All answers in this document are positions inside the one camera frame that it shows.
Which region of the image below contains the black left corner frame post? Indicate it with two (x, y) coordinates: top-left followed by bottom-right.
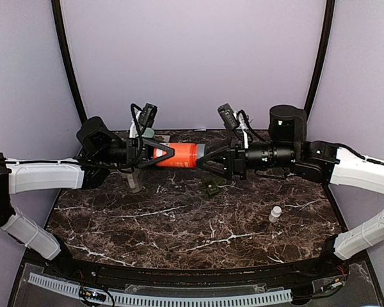
(51, 0), (88, 123)

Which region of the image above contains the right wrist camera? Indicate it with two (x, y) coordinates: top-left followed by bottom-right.
(217, 103), (253, 148)

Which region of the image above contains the black corner frame post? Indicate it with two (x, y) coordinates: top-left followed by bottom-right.
(303, 0), (335, 118)
(51, 0), (88, 123)

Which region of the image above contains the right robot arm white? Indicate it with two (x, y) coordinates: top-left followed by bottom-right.
(196, 105), (384, 278)

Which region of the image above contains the grey bottle cap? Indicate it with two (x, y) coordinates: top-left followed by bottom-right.
(196, 144), (206, 166)

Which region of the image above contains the square floral ceramic plate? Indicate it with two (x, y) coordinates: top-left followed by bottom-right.
(154, 134), (170, 143)

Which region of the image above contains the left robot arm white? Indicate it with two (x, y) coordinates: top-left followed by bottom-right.
(0, 116), (175, 279)

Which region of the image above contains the small white pill bottle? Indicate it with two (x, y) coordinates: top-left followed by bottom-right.
(269, 206), (282, 223)

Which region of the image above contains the teal ceramic bowl on plate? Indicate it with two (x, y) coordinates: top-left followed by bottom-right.
(143, 127), (155, 138)

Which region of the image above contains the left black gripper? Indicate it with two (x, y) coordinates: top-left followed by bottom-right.
(97, 137), (182, 169)

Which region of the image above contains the orange pill bottle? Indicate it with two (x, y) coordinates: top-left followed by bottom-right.
(156, 143), (198, 169)

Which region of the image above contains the black front table rail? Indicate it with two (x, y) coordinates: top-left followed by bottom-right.
(19, 248), (369, 290)

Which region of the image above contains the grey slotted cable duct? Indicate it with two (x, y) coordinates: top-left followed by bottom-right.
(28, 272), (293, 306)

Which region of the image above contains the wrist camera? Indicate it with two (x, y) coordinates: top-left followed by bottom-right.
(217, 103), (253, 148)
(129, 103), (158, 138)

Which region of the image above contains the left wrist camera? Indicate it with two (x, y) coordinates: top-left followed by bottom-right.
(129, 103), (158, 138)

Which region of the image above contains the black right corner frame post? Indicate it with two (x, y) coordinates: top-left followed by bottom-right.
(303, 0), (335, 118)

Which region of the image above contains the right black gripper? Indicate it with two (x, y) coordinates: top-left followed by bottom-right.
(196, 136), (298, 181)

